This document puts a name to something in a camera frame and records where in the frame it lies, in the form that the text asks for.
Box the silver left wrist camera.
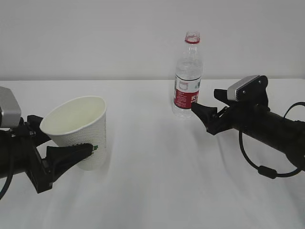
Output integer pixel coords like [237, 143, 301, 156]
[0, 86, 21, 128]

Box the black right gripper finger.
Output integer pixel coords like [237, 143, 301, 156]
[191, 103, 218, 130]
[213, 89, 231, 106]

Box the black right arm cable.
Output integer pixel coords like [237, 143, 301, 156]
[238, 102, 305, 179]

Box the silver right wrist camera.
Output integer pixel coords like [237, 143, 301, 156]
[227, 75, 260, 102]

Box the white paper cup green logo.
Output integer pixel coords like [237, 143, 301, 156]
[40, 96, 107, 171]

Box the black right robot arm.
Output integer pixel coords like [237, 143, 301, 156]
[191, 75, 305, 179]

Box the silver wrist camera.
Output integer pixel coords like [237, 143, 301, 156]
[227, 75, 260, 102]
[0, 86, 21, 128]

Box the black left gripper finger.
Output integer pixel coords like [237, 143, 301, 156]
[45, 144, 93, 183]
[27, 115, 51, 146]

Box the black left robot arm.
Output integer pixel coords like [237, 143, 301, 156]
[0, 115, 95, 196]

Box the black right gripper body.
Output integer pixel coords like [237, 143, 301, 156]
[207, 75, 269, 135]

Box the clear water bottle red label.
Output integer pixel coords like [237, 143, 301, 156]
[172, 31, 203, 118]

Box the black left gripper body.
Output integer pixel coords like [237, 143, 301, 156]
[0, 119, 53, 193]

